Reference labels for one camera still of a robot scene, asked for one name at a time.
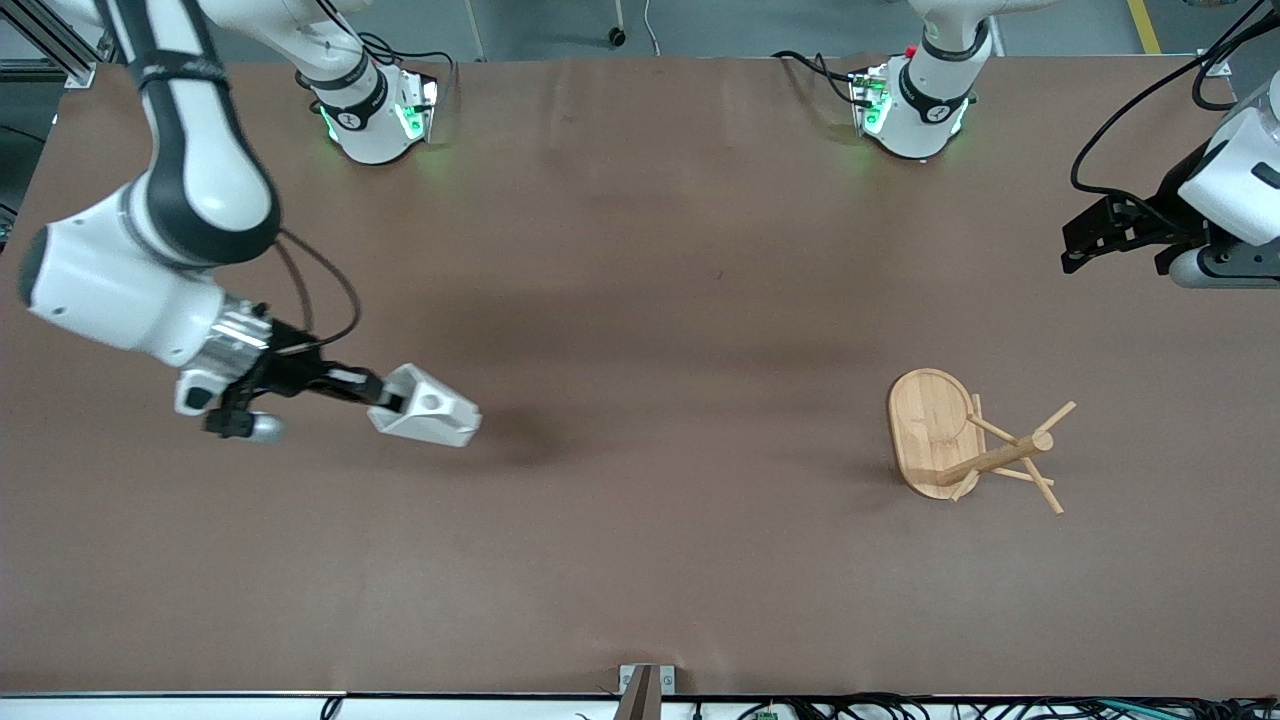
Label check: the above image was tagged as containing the black base cable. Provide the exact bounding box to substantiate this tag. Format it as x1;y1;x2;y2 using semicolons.
358;32;459;101
772;49;863;107

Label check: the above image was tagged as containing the aluminium frame rail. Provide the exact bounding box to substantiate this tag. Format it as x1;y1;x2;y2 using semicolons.
0;0;98;91

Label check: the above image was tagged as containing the white angular cup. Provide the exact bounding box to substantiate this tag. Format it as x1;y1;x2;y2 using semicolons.
366;363;483;448

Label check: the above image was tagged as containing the metal table edge bracket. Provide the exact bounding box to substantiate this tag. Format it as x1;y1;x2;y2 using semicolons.
618;664;676;720

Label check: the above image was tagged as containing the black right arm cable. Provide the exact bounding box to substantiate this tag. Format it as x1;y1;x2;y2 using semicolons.
272;228;363;353

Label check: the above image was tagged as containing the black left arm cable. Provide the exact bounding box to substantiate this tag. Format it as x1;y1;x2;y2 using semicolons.
1069;0;1280;201

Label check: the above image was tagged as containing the wooden cup rack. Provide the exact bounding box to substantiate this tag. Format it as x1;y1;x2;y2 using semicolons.
888;368;1078;516

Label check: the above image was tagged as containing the black right base cable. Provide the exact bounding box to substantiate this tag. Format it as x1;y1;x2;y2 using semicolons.
358;32;459;101

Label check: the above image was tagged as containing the black left base cable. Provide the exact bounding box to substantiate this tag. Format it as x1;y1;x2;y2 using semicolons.
772;49;863;107

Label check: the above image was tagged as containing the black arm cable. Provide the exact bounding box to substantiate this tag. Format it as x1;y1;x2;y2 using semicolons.
272;228;363;353
1069;0;1280;201

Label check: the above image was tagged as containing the black cable bundle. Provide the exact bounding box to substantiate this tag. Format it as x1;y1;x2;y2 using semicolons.
690;693;1280;720

